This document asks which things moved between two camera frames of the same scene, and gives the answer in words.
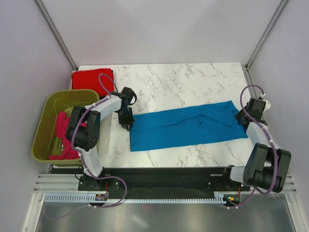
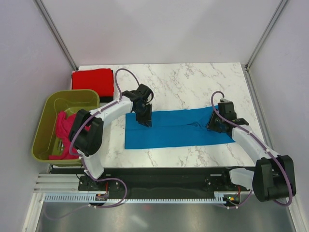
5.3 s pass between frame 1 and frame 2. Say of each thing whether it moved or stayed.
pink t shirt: stayed
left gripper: moved
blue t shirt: stayed
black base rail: stayed
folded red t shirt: stayed
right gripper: moved
